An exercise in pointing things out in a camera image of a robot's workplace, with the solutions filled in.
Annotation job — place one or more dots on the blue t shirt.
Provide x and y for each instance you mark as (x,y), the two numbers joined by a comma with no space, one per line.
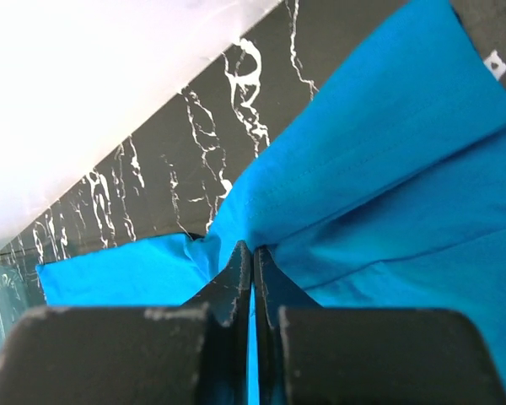
(389,190)

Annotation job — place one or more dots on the teal transparent plastic bin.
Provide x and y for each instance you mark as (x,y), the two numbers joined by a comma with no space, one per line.
(16,297)

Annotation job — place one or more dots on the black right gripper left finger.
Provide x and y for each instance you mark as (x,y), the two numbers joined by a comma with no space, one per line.
(195,353)

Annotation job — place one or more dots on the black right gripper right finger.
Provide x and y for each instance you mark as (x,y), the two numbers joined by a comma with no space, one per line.
(309,354)

